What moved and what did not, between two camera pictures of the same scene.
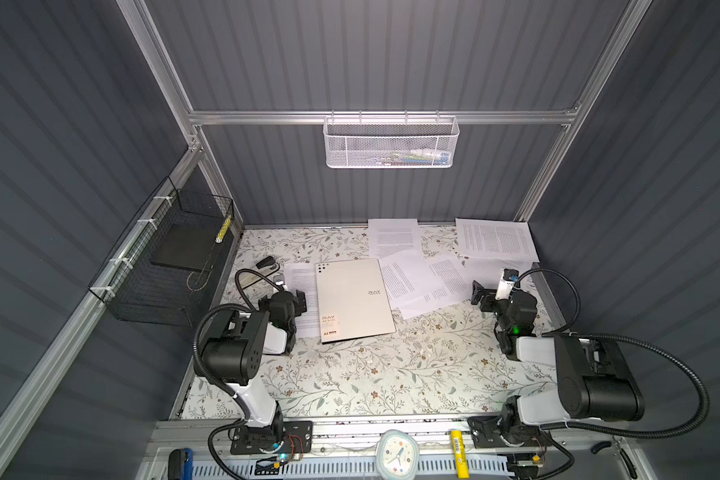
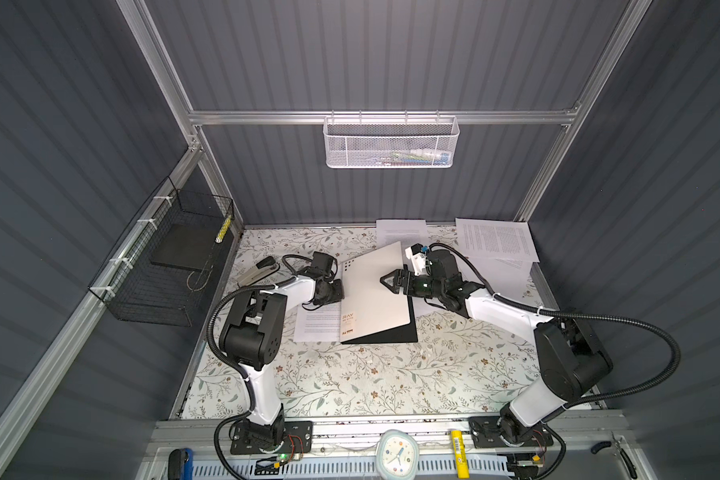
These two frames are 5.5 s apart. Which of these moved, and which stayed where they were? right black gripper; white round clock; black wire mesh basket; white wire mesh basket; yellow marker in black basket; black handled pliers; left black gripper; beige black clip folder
Moved: left black gripper; right black gripper; beige black clip folder
Stayed: yellow marker in black basket; white wire mesh basket; white round clock; black wire mesh basket; black handled pliers
